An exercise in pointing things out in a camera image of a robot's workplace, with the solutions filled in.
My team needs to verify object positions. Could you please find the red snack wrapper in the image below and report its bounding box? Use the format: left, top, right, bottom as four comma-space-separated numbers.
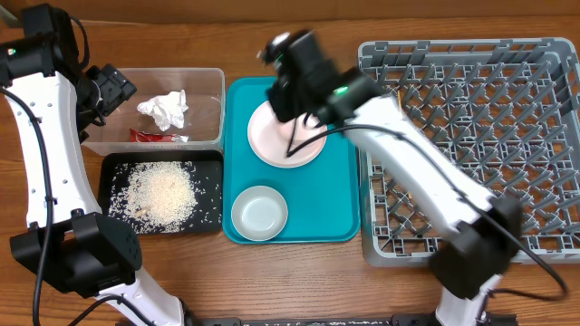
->
130, 129, 189, 142

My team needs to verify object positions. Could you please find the white tissue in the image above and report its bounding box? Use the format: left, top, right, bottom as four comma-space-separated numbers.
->
137, 90, 189, 131

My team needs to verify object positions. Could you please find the pile of rice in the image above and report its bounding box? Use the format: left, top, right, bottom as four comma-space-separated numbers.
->
108, 160, 222, 235

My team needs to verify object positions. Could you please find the grey bowl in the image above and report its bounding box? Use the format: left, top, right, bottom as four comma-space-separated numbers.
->
231, 186, 289, 242

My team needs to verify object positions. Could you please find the wooden chopstick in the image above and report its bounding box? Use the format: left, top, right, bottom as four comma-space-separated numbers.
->
397, 90, 413, 200

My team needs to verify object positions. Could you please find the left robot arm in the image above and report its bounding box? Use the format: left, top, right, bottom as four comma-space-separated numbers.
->
1, 4, 197, 325

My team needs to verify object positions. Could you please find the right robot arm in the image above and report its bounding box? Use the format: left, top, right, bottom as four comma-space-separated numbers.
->
258, 30, 523, 325

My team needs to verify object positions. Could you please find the black waste tray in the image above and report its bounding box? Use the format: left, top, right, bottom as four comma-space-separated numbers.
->
97, 149, 225, 235

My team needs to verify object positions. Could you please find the grey dishwasher rack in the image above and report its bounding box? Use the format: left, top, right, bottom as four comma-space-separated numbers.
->
358, 38, 579, 264

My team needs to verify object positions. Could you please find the large pink plate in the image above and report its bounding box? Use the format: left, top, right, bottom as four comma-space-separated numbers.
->
247, 101, 327, 168

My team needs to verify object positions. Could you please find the clear plastic bin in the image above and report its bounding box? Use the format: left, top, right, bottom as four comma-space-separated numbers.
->
82, 68, 225, 156

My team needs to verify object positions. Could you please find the teal serving tray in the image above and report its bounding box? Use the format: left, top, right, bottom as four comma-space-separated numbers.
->
222, 77, 361, 245

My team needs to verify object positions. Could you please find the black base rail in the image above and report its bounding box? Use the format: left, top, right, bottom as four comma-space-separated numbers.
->
180, 314, 517, 326

